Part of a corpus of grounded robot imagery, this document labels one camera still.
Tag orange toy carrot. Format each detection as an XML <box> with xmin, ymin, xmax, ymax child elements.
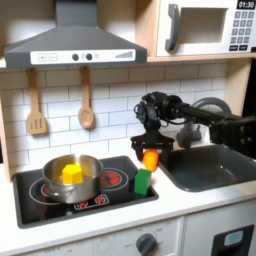
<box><xmin>142</xmin><ymin>148</ymin><xmax>160</xmax><ymax>173</ymax></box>

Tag yellow hexagonal block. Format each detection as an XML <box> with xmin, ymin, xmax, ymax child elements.
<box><xmin>61</xmin><ymin>163</ymin><xmax>84</xmax><ymax>185</ymax></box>

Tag steel pot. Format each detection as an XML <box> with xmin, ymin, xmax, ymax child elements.
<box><xmin>41</xmin><ymin>153</ymin><xmax>105</xmax><ymax>205</ymax></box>

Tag green cube block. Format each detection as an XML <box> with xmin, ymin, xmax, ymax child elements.
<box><xmin>133</xmin><ymin>168</ymin><xmax>152</xmax><ymax>196</ymax></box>

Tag dark grey tap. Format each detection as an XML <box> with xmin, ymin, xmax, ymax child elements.
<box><xmin>176</xmin><ymin>96</ymin><xmax>233</xmax><ymax>150</ymax></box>

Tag dark grey sink basin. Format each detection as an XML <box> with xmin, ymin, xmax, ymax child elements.
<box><xmin>159</xmin><ymin>143</ymin><xmax>256</xmax><ymax>193</ymax></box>

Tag wooden spoon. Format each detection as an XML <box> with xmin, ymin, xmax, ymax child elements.
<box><xmin>77</xmin><ymin>66</ymin><xmax>96</xmax><ymax>130</ymax></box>

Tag white cupboard door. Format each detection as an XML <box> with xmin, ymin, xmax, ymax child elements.
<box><xmin>182</xmin><ymin>199</ymin><xmax>256</xmax><ymax>256</ymax></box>

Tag grey oven knob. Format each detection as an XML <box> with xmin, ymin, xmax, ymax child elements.
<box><xmin>135</xmin><ymin>232</ymin><xmax>158</xmax><ymax>256</ymax></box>

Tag wooden kitchen shelf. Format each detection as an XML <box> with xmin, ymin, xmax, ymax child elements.
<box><xmin>146</xmin><ymin>52</ymin><xmax>256</xmax><ymax>64</ymax></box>

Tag white toy microwave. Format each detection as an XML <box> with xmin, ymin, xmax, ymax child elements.
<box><xmin>155</xmin><ymin>0</ymin><xmax>256</xmax><ymax>58</ymax></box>

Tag wooden slotted spatula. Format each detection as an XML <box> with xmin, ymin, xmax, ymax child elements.
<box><xmin>25</xmin><ymin>68</ymin><xmax>48</xmax><ymax>136</ymax></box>

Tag black toy stove top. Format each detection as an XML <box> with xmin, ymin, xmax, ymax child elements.
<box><xmin>12</xmin><ymin>155</ymin><xmax>160</xmax><ymax>230</ymax></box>

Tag grey extractor hood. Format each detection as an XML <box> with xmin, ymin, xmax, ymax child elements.
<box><xmin>3</xmin><ymin>0</ymin><xmax>148</xmax><ymax>70</ymax></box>

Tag thin black cable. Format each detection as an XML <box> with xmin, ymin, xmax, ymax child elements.
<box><xmin>159</xmin><ymin>113</ymin><xmax>193</xmax><ymax>127</ymax></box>

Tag wooden side post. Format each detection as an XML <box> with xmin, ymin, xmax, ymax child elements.
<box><xmin>225</xmin><ymin>58</ymin><xmax>253</xmax><ymax>116</ymax></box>

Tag black cupboard door handle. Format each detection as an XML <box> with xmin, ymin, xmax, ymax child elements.
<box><xmin>211</xmin><ymin>224</ymin><xmax>256</xmax><ymax>256</ymax></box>

